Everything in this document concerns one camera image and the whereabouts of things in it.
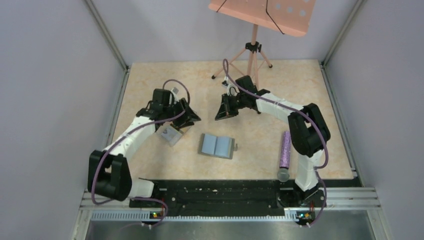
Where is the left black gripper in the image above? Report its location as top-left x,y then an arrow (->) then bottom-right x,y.
163,97 -> 201,129

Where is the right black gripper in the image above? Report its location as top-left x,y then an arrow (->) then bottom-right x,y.
215,93 -> 247,121

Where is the clear plastic card box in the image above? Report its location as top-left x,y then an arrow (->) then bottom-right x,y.
156,123 -> 192,147

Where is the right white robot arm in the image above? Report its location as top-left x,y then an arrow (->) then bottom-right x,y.
215,75 -> 331,206

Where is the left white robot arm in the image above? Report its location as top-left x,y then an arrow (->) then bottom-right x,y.
87,88 -> 201,201

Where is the purple glitter microphone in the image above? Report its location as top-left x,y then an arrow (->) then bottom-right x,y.
277,131 -> 292,183

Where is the pink music stand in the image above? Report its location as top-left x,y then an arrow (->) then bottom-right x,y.
208,0 -> 317,115

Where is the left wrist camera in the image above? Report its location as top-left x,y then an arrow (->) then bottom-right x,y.
170,87 -> 179,95

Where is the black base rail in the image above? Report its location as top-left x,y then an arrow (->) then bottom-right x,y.
123,180 -> 360,218

